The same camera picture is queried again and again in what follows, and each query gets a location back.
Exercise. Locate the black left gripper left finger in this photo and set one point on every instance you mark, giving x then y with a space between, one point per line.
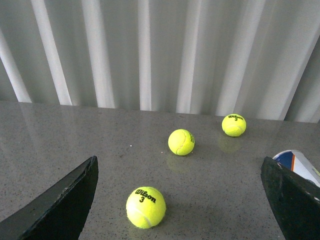
59 213

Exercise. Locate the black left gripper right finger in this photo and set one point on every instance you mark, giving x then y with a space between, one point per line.
294 200

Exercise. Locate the white blue tennis can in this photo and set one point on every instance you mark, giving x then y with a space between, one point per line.
295 161

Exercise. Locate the near Wilson tennis ball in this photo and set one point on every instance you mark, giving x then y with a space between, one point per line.
145 207

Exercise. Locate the wilson tennis ball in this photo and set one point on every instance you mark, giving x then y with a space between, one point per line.
145 207
234 125

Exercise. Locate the far Wilson tennis ball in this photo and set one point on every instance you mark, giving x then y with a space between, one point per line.
234 125

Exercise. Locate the middle Head tennis ball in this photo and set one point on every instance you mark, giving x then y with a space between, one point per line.
181 142

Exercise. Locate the white pleated curtain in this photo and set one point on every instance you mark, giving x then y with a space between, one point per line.
257 58

